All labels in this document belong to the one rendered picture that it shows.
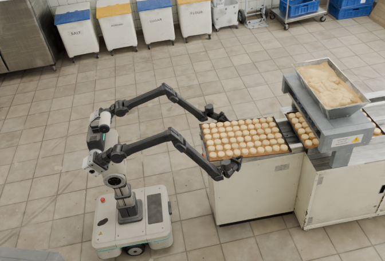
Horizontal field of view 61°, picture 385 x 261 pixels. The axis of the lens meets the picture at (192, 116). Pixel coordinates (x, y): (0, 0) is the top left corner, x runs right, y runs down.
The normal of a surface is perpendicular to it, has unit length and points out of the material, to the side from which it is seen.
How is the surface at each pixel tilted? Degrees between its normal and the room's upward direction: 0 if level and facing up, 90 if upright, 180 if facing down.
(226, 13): 95
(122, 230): 0
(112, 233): 0
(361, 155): 0
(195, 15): 92
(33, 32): 90
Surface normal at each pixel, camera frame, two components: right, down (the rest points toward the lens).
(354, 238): -0.09, -0.76
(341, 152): 0.14, 0.63
